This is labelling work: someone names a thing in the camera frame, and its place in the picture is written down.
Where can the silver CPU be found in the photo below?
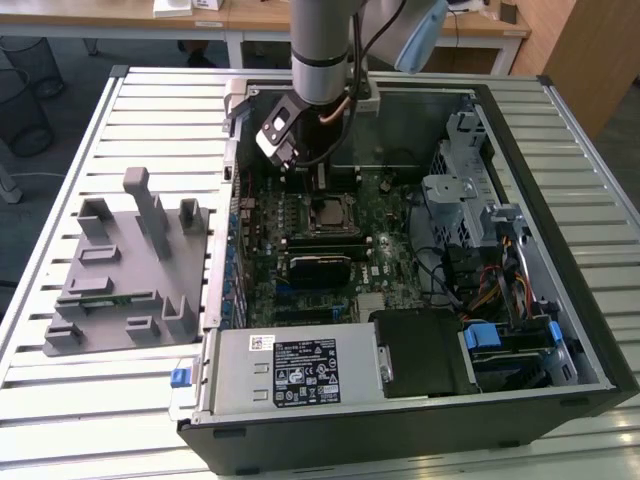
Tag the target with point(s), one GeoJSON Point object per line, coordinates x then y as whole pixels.
{"type": "Point", "coordinates": [332, 212]}

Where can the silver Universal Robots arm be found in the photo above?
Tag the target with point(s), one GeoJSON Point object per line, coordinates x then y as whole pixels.
{"type": "Point", "coordinates": [320, 50]}

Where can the CPU socket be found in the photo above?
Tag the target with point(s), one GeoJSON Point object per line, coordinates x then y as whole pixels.
{"type": "Point", "coordinates": [309, 231]}

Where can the copper coloured tube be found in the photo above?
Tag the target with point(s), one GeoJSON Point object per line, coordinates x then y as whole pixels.
{"type": "Point", "coordinates": [335, 116]}

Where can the small black graphics card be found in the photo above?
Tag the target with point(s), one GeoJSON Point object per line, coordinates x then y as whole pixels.
{"type": "Point", "coordinates": [320, 272]}

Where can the grey metal drive cage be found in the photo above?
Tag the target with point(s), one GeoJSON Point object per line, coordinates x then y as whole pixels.
{"type": "Point", "coordinates": [445, 195]}

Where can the green motherboard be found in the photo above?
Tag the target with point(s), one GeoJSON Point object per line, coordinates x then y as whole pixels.
{"type": "Point", "coordinates": [405, 265]}

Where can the small white printed box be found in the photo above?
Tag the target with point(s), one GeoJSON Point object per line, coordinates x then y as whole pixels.
{"type": "Point", "coordinates": [206, 4]}

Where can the black expansion slot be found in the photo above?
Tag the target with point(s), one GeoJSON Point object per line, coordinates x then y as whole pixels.
{"type": "Point", "coordinates": [302, 315]}

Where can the silver chipset heatsink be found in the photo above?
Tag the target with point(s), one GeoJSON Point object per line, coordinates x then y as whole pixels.
{"type": "Point", "coordinates": [374, 306]}

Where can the grey parts rack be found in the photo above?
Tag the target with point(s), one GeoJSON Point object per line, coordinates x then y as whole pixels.
{"type": "Point", "coordinates": [135, 280]}

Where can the small dark brown box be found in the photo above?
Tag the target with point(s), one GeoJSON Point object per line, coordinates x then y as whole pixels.
{"type": "Point", "coordinates": [509, 12]}

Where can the black plastic shroud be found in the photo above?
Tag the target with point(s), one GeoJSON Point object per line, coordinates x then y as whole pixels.
{"type": "Point", "coordinates": [425, 350]}

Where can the silver power supply unit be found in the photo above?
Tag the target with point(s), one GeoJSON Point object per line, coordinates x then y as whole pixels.
{"type": "Point", "coordinates": [235, 365]}

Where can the green RAM stick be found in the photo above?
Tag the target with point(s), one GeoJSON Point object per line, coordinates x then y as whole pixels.
{"type": "Point", "coordinates": [122, 300]}

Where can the hard disk in blue carrier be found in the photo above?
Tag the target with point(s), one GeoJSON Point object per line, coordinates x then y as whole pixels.
{"type": "Point", "coordinates": [480, 337]}

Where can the blue case latch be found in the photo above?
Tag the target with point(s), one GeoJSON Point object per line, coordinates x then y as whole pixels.
{"type": "Point", "coordinates": [180, 377]}

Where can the wooden cabinet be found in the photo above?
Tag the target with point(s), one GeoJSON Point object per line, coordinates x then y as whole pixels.
{"type": "Point", "coordinates": [590, 60]}

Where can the black PC case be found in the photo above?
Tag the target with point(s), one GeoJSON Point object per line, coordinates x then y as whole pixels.
{"type": "Point", "coordinates": [350, 440]}

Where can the blue plastic clip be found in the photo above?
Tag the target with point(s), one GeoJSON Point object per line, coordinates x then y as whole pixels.
{"type": "Point", "coordinates": [554, 334]}

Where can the white metal desk leg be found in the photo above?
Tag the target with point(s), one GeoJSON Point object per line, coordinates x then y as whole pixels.
{"type": "Point", "coordinates": [10, 185]}

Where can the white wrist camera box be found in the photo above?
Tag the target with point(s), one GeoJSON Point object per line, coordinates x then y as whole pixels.
{"type": "Point", "coordinates": [277, 130]}

